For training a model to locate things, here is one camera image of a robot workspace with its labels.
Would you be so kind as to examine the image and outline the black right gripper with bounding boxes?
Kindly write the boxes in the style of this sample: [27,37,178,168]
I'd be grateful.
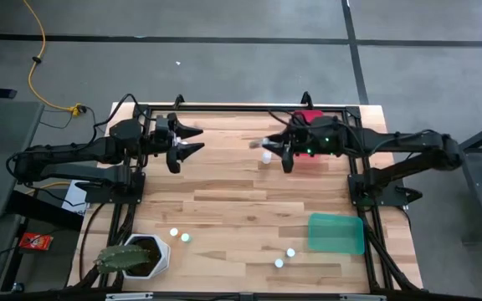
[265,116,349,174]

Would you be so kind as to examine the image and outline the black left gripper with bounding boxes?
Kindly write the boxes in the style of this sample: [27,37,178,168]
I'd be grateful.
[142,112,205,175]

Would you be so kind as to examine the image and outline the pink plastic bin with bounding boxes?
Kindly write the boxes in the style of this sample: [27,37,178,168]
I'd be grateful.
[293,109,325,159]

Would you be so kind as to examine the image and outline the teal plastic bin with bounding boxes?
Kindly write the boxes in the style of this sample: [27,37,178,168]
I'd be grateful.
[307,212,367,256]

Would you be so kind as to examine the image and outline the white hexagonal plant pot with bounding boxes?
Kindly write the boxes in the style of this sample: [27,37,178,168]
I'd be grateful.
[121,233,172,280]

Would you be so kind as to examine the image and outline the white paper sheet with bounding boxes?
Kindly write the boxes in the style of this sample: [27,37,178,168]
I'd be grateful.
[60,179,90,217]

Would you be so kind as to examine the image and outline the green cactus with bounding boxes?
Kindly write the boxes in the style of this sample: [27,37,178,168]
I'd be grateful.
[93,244,152,275]

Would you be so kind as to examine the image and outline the red snack packet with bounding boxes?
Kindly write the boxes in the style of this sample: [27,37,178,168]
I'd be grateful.
[18,232,54,253]

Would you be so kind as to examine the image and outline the black aluminium table frame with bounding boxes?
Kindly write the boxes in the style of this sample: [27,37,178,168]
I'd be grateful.
[67,94,424,301]

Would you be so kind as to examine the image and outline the yellow extension cable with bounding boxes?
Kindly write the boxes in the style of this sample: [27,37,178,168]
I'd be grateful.
[22,0,85,117]

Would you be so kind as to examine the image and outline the short yellow cable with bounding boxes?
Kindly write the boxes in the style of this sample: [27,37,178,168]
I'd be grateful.
[25,181,73,196]

